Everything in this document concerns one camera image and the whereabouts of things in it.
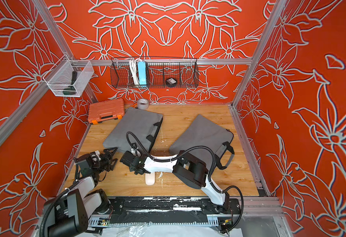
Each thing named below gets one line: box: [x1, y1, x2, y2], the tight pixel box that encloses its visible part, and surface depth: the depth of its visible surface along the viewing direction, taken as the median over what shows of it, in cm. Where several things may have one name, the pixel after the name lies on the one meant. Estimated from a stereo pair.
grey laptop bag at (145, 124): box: [102, 106, 164, 153], surface depth 102 cm
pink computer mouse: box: [145, 171, 156, 186], surface depth 83 cm
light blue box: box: [137, 61, 147, 85], surface depth 91 cm
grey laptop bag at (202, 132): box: [169, 114, 235, 170], surface depth 97 cm
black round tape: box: [166, 78, 177, 85], surface depth 97 cm
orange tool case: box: [87, 98, 125, 125], surface depth 113 cm
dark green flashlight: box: [62, 71, 78, 96], surface depth 84 cm
